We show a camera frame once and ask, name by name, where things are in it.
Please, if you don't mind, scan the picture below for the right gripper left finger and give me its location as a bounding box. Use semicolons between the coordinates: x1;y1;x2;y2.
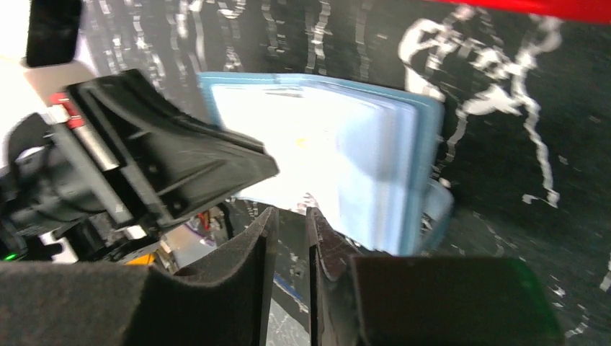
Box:
1;207;279;345

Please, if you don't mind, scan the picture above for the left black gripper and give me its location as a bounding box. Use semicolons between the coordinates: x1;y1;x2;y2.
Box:
1;69;278;262

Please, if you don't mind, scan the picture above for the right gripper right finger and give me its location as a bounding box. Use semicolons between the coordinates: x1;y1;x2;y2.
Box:
306;208;566;345

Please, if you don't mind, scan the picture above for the blue card holder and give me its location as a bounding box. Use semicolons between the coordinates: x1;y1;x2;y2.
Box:
199;72;453;255

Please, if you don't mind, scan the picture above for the red plastic bin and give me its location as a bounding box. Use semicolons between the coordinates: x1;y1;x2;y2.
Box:
440;0;610;25

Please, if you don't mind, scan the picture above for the white credit card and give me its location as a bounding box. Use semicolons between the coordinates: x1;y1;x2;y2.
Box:
211;85;377;214

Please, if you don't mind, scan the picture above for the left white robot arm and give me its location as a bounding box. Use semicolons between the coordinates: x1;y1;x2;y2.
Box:
1;1;278;262

